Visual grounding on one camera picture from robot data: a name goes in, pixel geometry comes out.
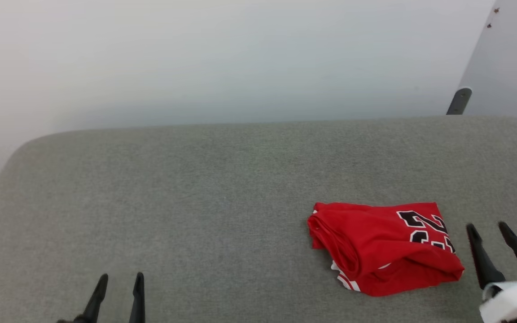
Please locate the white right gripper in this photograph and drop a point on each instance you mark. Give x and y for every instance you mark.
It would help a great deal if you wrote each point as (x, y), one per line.
(514, 300)

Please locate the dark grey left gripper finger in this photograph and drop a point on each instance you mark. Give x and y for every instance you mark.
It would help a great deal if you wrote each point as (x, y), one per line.
(138, 300)
(94, 300)

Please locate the red Bulls 23 jersey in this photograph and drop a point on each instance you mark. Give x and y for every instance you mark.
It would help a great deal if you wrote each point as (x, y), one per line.
(366, 237)

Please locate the grey fabric panel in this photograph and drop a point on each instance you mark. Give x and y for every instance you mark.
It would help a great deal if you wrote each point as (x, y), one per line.
(195, 202)

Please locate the grey metal bar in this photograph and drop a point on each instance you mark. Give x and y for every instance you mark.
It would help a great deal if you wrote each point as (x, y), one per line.
(459, 101)

